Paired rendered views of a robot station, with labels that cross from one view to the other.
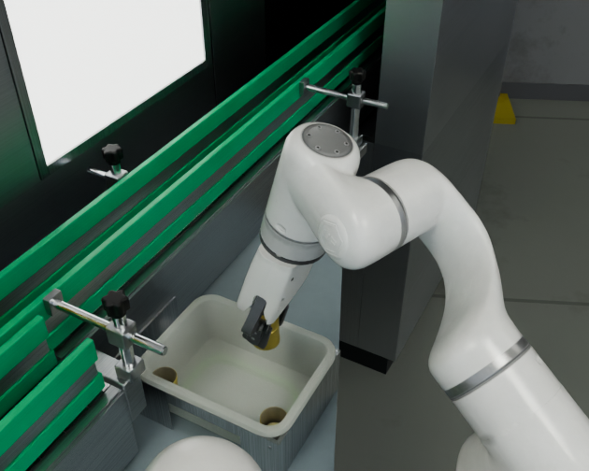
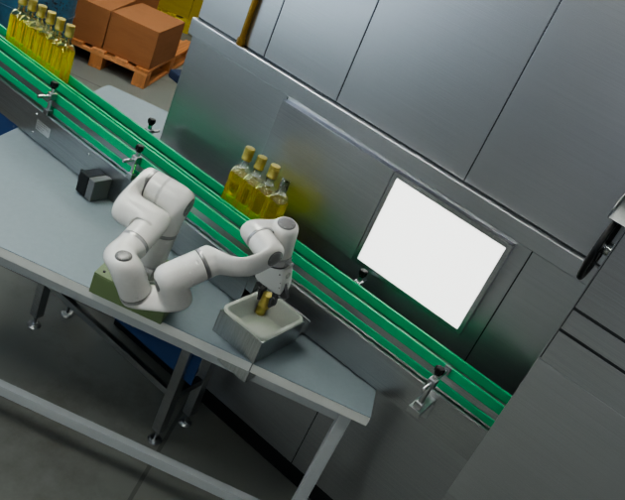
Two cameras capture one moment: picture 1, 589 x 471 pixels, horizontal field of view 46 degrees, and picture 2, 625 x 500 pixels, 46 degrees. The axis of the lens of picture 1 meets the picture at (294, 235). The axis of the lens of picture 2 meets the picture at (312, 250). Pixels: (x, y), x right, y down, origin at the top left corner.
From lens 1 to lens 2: 1.98 m
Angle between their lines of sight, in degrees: 71
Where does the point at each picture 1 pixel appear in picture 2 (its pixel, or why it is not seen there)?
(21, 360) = not seen: hidden behind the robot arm
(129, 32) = (426, 265)
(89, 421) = not seen: hidden behind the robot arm
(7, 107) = (361, 224)
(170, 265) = (317, 308)
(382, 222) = (248, 226)
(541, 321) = not seen: outside the picture
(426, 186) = (264, 241)
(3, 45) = (376, 207)
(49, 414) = (239, 244)
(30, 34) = (387, 216)
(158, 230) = (329, 295)
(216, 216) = (348, 327)
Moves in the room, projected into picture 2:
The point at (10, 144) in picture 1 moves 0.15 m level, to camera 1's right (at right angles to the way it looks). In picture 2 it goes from (353, 235) to (349, 255)
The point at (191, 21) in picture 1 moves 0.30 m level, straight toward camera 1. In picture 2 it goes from (461, 303) to (372, 273)
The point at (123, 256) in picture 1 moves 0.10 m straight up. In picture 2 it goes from (312, 279) to (324, 254)
